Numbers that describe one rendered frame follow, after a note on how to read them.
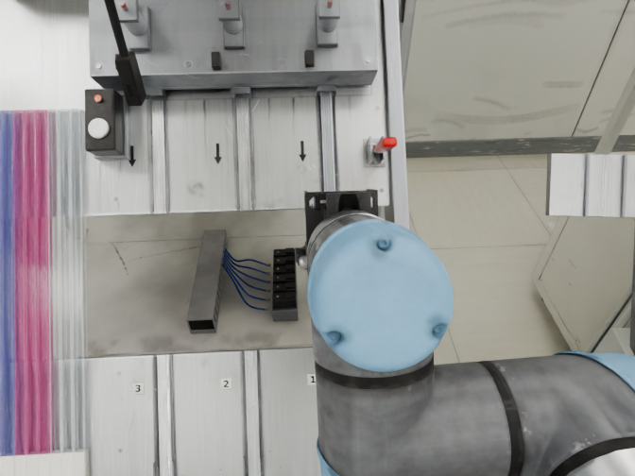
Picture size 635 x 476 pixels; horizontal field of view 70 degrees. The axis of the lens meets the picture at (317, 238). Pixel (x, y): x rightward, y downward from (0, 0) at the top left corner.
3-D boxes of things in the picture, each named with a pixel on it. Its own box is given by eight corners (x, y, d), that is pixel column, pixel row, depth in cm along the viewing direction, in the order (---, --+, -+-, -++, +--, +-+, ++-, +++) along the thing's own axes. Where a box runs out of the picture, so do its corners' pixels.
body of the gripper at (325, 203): (370, 188, 49) (395, 192, 37) (372, 265, 50) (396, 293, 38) (300, 190, 49) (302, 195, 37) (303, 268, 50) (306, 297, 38)
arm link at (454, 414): (513, 542, 27) (514, 366, 25) (325, 563, 26) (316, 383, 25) (461, 460, 35) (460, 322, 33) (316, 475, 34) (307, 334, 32)
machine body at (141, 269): (357, 472, 128) (377, 342, 87) (106, 487, 125) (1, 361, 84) (337, 297, 176) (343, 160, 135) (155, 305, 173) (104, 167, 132)
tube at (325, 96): (346, 474, 57) (347, 479, 56) (335, 475, 57) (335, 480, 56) (330, 83, 60) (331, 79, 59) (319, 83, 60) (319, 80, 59)
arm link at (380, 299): (314, 399, 23) (304, 232, 22) (307, 327, 34) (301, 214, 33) (466, 387, 23) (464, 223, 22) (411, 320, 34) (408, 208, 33)
